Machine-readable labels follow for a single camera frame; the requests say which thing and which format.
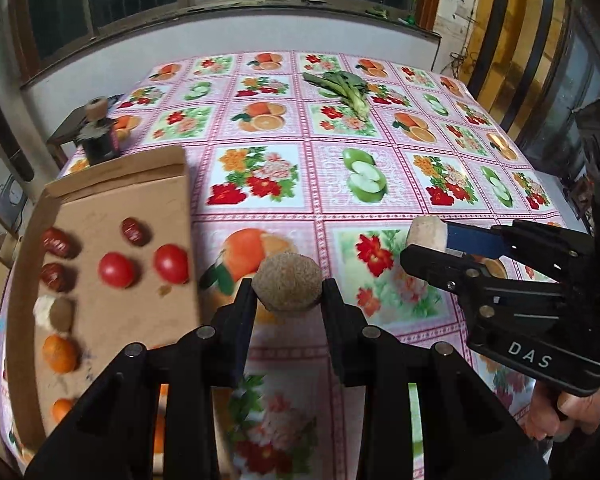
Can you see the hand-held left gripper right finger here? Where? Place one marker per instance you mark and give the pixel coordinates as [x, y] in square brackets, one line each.
[335, 325]

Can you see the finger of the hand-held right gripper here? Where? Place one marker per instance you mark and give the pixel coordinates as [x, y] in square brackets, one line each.
[472, 240]
[430, 260]

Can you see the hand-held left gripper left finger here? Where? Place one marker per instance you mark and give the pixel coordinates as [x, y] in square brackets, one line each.
[242, 320]

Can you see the pale beige produce piece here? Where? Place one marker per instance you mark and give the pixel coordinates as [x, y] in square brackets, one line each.
[425, 232]
[45, 307]

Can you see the brown kiwi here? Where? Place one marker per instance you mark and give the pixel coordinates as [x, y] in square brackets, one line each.
[62, 315]
[286, 280]

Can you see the red tomato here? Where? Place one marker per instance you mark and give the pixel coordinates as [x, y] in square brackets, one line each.
[116, 270]
[171, 263]

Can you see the dark red date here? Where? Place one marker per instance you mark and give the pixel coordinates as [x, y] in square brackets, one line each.
[135, 231]
[57, 241]
[55, 276]

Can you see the shallow cardboard box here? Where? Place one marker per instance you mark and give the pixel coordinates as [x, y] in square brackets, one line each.
[130, 200]

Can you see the person's right hand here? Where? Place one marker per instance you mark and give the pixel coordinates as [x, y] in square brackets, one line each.
[575, 407]

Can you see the green leafy vegetable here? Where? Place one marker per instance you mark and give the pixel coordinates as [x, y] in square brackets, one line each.
[347, 91]

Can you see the black jar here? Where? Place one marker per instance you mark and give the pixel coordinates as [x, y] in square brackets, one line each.
[99, 144]

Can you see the dark wooden side table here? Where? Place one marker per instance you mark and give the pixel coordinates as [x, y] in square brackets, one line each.
[65, 135]

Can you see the wooden spool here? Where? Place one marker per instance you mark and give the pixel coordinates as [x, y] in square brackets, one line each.
[96, 108]

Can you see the yellow wooden door frame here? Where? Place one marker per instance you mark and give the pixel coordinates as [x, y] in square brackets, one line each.
[485, 35]

